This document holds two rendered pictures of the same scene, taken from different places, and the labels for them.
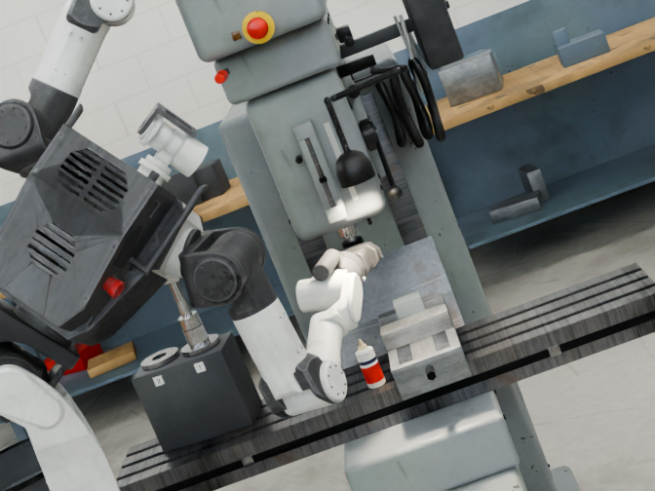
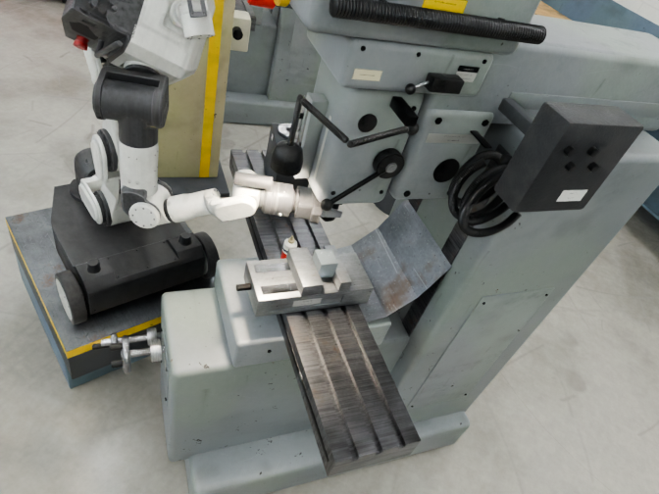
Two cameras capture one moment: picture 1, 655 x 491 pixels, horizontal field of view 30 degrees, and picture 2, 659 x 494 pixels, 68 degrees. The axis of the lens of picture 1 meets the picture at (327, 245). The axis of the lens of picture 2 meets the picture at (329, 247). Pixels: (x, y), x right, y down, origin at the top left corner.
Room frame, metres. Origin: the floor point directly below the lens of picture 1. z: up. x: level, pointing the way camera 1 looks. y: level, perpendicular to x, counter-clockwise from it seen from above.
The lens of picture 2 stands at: (1.90, -0.93, 2.04)
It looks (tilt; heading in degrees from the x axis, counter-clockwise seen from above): 41 degrees down; 53
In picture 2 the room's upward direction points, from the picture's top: 18 degrees clockwise
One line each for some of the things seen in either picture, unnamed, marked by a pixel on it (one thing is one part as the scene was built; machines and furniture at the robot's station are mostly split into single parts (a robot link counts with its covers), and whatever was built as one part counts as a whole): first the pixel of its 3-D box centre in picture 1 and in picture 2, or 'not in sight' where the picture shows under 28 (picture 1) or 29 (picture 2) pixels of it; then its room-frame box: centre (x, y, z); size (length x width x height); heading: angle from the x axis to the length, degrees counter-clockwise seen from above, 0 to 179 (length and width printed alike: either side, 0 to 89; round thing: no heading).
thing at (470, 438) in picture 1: (423, 421); (300, 302); (2.51, -0.05, 0.82); 0.50 x 0.35 x 0.12; 175
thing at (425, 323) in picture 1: (416, 326); (304, 271); (2.45, -0.11, 1.05); 0.15 x 0.06 x 0.04; 85
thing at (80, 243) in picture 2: not in sight; (118, 219); (2.04, 0.70, 0.59); 0.64 x 0.52 x 0.33; 103
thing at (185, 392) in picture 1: (196, 389); (287, 162); (2.59, 0.39, 1.06); 0.22 x 0.12 x 0.20; 78
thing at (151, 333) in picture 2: not in sight; (126, 339); (2.00, 0.14, 0.54); 0.22 x 0.06 x 0.06; 175
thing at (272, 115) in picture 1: (317, 150); (355, 129); (2.52, -0.05, 1.47); 0.21 x 0.19 x 0.32; 85
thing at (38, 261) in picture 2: not in sight; (122, 283); (2.04, 0.69, 0.20); 0.78 x 0.68 x 0.40; 103
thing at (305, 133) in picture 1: (320, 170); (308, 137); (2.40, -0.04, 1.45); 0.04 x 0.04 x 0.21; 85
